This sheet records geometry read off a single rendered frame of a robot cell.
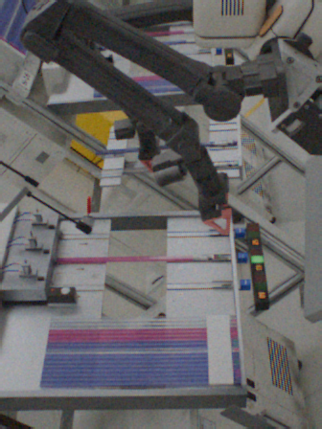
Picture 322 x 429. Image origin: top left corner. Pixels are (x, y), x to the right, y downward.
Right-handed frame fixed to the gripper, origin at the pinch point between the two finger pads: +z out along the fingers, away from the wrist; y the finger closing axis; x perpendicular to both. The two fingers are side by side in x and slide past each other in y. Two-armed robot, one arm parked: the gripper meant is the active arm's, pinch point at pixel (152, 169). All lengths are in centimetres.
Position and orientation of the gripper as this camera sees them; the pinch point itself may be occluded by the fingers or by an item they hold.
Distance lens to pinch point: 230.2
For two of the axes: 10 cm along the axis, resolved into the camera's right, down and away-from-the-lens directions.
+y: -0.7, 6.8, -7.3
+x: 9.9, -0.5, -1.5
